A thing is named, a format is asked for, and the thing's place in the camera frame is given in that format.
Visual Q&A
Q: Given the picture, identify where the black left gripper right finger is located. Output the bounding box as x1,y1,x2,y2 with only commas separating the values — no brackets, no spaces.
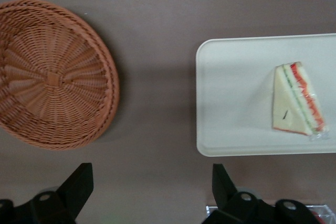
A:
202,163,279,224

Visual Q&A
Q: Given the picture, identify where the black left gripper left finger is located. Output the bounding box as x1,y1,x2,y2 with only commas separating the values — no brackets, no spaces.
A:
15,163,95,224

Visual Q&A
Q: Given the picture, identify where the triangle sandwich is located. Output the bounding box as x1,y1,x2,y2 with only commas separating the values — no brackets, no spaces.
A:
271,61,330,141

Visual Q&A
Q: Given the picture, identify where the beige plastic serving tray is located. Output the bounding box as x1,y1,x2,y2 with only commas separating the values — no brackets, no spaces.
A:
195,33,336,157

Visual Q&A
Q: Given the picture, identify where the round brown wicker basket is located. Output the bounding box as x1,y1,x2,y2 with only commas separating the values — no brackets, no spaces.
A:
0,0,121,152

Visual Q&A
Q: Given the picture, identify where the clear acrylic bottle rack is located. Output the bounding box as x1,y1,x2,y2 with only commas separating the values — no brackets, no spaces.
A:
205,204,330,224

